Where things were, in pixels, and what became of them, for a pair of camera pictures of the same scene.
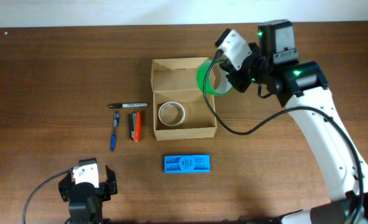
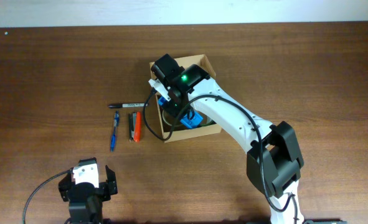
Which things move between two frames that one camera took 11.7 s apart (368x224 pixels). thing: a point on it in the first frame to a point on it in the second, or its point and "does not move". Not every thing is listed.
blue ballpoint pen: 113,142 does not move
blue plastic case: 187,163 to 192,122
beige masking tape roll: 171,113 does not move
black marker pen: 128,105 does not move
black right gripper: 239,79 to 177,109
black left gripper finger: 111,175 does not move
